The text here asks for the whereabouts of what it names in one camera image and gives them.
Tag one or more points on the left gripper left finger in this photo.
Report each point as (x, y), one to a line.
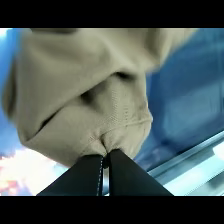
(80, 178)

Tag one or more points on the beige garment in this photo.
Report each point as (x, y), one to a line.
(76, 93)

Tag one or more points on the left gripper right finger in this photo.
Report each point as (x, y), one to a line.
(133, 180)

